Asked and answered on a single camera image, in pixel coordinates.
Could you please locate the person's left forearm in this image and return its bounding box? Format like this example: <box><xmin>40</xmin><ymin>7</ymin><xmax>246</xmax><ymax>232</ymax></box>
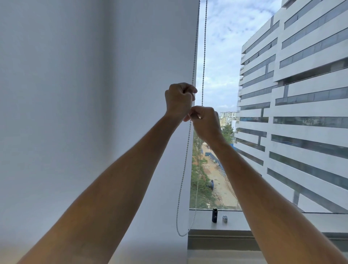
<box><xmin>16</xmin><ymin>112</ymin><xmax>191</xmax><ymax>264</ymax></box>

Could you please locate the grey window sill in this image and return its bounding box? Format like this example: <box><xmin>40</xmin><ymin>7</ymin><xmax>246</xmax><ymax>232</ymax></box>
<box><xmin>187</xmin><ymin>209</ymin><xmax>348</xmax><ymax>251</ymax></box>

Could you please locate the person's right forearm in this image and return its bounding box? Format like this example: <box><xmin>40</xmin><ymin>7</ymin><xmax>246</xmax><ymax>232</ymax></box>
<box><xmin>202</xmin><ymin>134</ymin><xmax>348</xmax><ymax>264</ymax></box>

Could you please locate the person's right hand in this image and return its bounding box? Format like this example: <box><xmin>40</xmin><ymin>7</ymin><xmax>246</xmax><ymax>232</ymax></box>
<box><xmin>183</xmin><ymin>106</ymin><xmax>223</xmax><ymax>145</ymax></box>

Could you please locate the white bead chain cord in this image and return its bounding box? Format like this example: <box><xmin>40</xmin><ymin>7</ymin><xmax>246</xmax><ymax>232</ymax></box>
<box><xmin>176</xmin><ymin>0</ymin><xmax>208</xmax><ymax>237</ymax></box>

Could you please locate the white striped office building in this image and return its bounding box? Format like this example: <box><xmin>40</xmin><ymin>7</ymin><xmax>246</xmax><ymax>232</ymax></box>
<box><xmin>234</xmin><ymin>0</ymin><xmax>348</xmax><ymax>214</ymax></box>

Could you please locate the person's left hand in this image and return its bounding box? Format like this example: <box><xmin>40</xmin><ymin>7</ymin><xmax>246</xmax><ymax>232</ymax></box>
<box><xmin>165</xmin><ymin>83</ymin><xmax>198</xmax><ymax>118</ymax></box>

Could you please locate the white roller blind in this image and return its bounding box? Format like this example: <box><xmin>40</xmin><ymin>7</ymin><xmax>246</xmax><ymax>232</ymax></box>
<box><xmin>0</xmin><ymin>0</ymin><xmax>201</xmax><ymax>264</ymax></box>

